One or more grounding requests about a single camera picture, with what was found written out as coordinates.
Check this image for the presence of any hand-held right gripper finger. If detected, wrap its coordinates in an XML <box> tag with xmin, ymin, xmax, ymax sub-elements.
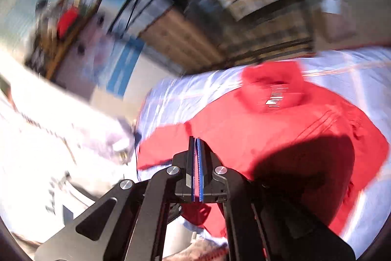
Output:
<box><xmin>197</xmin><ymin>139</ymin><xmax>357</xmax><ymax>261</ymax></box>
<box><xmin>33</xmin><ymin>136</ymin><xmax>198</xmax><ymax>261</ymax></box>

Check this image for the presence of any cardboard box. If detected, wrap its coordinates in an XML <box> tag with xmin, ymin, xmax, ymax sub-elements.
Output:
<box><xmin>314</xmin><ymin>0</ymin><xmax>358</xmax><ymax>49</ymax></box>

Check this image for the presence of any cluttered shelf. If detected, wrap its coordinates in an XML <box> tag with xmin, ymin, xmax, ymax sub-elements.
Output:
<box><xmin>26</xmin><ymin>0</ymin><xmax>149</xmax><ymax>79</ymax></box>

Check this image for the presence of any red jacket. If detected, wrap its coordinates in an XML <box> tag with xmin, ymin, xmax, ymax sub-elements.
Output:
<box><xmin>136</xmin><ymin>61</ymin><xmax>390</xmax><ymax>238</ymax></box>

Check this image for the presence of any blue and white poster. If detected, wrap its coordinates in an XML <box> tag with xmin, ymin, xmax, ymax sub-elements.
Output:
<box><xmin>105</xmin><ymin>37</ymin><xmax>145</xmax><ymax>97</ymax></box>

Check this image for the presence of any black iron railing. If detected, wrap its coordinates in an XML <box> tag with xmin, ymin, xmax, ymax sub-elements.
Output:
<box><xmin>108</xmin><ymin>0</ymin><xmax>316</xmax><ymax>64</ymax></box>

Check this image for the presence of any white round printed stand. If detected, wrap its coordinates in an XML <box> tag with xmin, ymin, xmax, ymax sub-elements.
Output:
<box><xmin>0</xmin><ymin>126</ymin><xmax>123</xmax><ymax>249</ymax></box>

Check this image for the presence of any floral cushion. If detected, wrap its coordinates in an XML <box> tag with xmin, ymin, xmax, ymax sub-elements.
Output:
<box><xmin>166</xmin><ymin>237</ymin><xmax>230</xmax><ymax>261</ymax></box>

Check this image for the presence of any wooden cabinet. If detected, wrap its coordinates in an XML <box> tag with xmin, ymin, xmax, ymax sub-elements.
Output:
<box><xmin>140</xmin><ymin>9</ymin><xmax>227</xmax><ymax>72</ymax></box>

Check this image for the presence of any blue checked bedsheet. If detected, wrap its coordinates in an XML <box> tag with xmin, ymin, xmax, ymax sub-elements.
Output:
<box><xmin>134</xmin><ymin>48</ymin><xmax>391</xmax><ymax>252</ymax></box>

